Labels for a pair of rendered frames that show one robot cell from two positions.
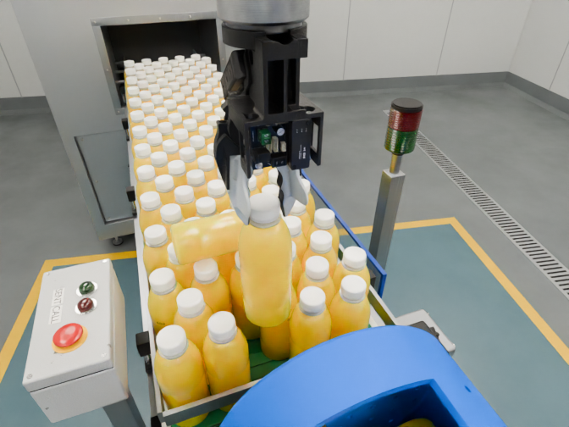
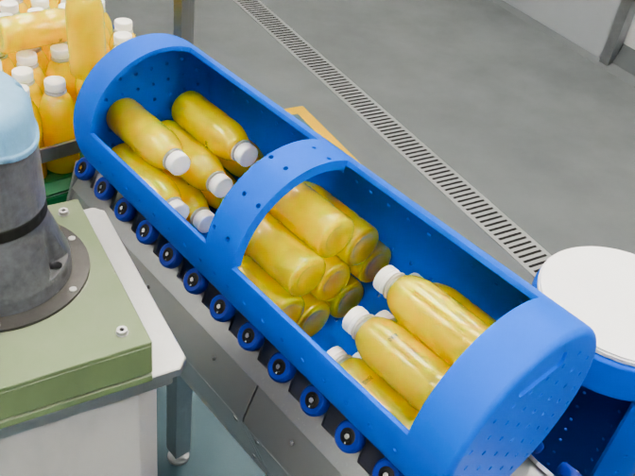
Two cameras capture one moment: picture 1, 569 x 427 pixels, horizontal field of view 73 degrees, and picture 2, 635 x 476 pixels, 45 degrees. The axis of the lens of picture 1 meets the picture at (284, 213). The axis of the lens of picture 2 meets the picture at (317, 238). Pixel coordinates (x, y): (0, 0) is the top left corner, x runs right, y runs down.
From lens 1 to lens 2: 1.08 m
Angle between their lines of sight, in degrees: 21
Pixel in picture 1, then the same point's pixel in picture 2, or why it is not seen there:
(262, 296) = (87, 48)
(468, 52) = not seen: outside the picture
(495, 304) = not seen: hidden behind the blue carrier
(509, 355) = not seen: hidden behind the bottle
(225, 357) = (60, 107)
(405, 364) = (176, 42)
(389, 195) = (183, 12)
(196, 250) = (20, 37)
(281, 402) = (113, 60)
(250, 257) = (77, 14)
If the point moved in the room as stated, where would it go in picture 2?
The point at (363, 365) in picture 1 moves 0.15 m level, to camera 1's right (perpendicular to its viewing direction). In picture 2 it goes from (154, 42) to (240, 38)
